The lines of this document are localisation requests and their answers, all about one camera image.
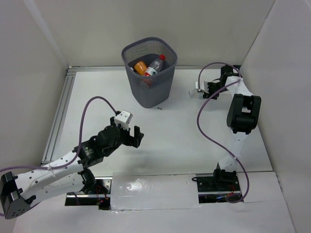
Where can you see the green blue label bottle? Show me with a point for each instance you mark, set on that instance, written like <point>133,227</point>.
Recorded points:
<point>196,94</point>

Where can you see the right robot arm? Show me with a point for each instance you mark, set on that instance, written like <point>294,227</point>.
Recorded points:
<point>242,118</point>

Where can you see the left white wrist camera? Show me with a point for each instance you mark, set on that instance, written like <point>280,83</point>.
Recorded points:
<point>123,119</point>

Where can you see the small orange plastic bottle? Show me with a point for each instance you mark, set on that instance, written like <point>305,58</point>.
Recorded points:
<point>140,67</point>

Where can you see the silver tape sheet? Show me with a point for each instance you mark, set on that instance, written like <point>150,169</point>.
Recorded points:
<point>159,192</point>

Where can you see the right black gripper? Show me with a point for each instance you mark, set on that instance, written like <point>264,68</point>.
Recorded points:
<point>207,90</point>

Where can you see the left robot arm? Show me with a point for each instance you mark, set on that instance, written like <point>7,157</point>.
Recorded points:
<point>22,192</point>

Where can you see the red label plastic bottle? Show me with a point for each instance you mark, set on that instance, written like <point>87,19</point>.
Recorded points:
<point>156,66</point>

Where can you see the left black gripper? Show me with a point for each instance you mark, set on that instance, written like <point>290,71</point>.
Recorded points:
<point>131,140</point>

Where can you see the grey mesh waste bin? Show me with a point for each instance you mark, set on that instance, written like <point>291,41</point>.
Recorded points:
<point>153,90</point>

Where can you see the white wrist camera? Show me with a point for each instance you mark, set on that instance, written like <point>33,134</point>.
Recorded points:
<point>123,119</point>
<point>197,86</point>

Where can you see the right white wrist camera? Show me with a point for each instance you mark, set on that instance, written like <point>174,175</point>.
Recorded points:
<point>197,86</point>

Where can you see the aluminium frame rail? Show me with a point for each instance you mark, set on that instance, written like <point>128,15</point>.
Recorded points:
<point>171,135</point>

